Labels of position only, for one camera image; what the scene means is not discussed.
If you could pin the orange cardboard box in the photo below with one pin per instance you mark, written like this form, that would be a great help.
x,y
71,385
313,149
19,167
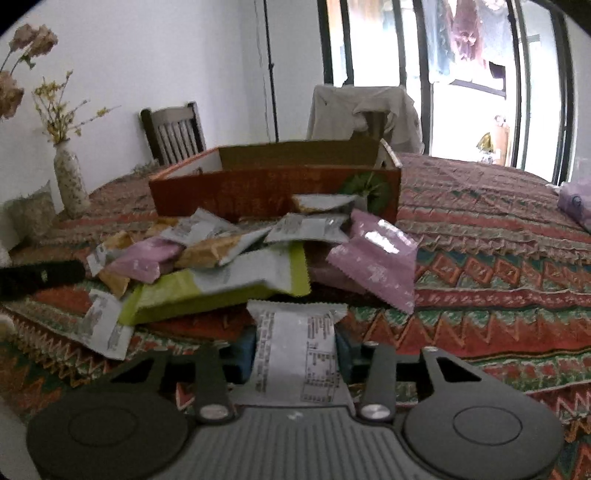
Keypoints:
x,y
258,189

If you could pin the yellow flower branches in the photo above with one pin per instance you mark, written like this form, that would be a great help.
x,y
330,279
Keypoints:
x,y
59,131

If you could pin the black-framed glass door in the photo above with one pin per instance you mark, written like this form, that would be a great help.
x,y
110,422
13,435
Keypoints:
x,y
328,46

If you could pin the pile of snack packets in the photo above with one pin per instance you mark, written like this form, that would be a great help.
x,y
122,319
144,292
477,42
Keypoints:
x,y
221,281

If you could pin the jacket-covered wooden chair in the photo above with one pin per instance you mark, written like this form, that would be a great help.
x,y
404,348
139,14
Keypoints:
x,y
371,124

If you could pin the blue hanging garment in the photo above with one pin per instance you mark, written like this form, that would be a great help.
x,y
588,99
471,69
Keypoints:
x,y
438,41

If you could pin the maroon hanging garment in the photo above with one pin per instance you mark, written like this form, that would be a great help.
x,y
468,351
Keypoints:
x,y
466,32

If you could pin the white snack packet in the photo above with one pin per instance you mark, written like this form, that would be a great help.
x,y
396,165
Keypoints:
x,y
295,350

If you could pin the dark hanging cloth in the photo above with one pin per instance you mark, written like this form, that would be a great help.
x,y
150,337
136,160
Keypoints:
x,y
496,70

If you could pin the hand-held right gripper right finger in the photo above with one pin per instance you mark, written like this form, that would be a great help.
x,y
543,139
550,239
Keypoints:
x,y
344,355

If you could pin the small floral cloth bundle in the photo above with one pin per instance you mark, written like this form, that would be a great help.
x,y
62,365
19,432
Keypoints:
x,y
145,169

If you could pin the patterned red tablecloth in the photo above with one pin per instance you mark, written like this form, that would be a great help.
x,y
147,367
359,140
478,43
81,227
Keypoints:
x,y
485,286

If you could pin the grey hanging shirt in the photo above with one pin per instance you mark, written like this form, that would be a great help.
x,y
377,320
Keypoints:
x,y
496,32

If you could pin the brown tall container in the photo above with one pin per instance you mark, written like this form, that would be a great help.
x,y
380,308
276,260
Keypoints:
x,y
500,138

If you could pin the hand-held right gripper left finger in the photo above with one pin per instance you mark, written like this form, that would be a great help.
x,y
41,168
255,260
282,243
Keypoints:
x,y
244,355

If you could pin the beige jacket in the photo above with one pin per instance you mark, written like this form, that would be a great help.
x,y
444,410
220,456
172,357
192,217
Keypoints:
x,y
341,110

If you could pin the pink dried flowers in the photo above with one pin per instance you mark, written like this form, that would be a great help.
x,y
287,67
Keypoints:
x,y
34,39

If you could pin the dark wooden chair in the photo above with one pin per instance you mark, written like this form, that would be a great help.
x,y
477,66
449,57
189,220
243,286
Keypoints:
x,y
173,138

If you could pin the purple tissue pack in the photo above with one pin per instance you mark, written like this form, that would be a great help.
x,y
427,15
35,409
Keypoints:
x,y
577,203

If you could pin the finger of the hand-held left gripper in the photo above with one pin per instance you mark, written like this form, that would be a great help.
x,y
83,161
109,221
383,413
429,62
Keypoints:
x,y
41,277

